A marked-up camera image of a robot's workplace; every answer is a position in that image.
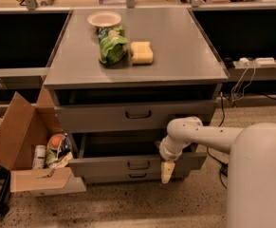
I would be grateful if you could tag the grey drawer cabinet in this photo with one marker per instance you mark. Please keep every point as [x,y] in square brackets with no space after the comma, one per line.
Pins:
[184,66]

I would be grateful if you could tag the white spray can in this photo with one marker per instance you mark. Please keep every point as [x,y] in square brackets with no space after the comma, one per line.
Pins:
[39,157]

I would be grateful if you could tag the white paper bowl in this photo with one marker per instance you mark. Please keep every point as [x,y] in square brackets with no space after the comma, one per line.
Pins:
[104,19]

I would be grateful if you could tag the yellow sponge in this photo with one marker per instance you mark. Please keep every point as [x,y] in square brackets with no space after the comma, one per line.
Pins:
[141,53]

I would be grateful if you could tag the green chip bag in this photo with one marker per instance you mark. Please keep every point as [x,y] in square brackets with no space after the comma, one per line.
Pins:
[113,44]

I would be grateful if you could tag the orange snack package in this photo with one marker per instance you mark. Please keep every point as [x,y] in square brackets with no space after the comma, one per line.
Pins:
[58,151]

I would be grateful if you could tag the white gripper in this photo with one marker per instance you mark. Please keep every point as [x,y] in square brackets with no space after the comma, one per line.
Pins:
[173,153]

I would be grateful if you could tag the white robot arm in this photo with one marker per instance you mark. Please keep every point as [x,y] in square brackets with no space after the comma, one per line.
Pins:
[252,166]

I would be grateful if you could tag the brown cardboard box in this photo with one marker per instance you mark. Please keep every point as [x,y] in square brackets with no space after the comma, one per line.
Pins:
[24,127]

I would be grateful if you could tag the white power strip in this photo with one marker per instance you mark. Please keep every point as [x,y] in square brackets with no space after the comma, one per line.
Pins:
[258,62]

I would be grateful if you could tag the grey bottom drawer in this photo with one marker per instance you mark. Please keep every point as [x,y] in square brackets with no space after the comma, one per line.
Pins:
[124,178]

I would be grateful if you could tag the grey drawer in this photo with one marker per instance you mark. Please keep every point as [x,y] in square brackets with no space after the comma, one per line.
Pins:
[134,116]
[116,153]
[124,178]

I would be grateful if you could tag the grey top drawer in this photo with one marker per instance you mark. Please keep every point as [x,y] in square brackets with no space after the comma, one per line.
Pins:
[134,116]

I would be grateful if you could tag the black stand leg left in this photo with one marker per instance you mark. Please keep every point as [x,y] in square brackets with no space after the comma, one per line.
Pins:
[4,193]

